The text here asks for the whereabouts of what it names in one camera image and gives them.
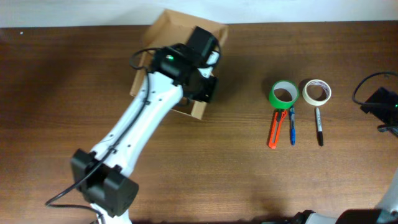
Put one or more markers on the cream masking tape roll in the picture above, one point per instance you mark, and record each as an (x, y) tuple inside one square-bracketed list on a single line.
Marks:
[(316, 92)]

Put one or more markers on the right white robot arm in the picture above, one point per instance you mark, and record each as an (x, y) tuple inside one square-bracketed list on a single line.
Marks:
[(382, 104)]

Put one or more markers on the green tape roll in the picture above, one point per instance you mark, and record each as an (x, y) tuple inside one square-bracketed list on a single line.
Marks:
[(283, 94)]

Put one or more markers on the brown cardboard box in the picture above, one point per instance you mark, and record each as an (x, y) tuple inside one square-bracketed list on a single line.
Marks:
[(177, 45)]

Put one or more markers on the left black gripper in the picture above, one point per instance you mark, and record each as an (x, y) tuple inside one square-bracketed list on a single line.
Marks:
[(208, 91)]

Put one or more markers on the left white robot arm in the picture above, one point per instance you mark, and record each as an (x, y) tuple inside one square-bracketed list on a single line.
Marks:
[(102, 175)]

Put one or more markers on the orange utility knife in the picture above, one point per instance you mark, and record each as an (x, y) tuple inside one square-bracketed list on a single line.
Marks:
[(279, 116)]

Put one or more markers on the black marker pen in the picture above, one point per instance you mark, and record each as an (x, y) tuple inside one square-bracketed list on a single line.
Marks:
[(319, 127)]

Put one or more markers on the blue pen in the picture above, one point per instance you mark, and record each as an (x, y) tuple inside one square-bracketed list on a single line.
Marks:
[(292, 125)]

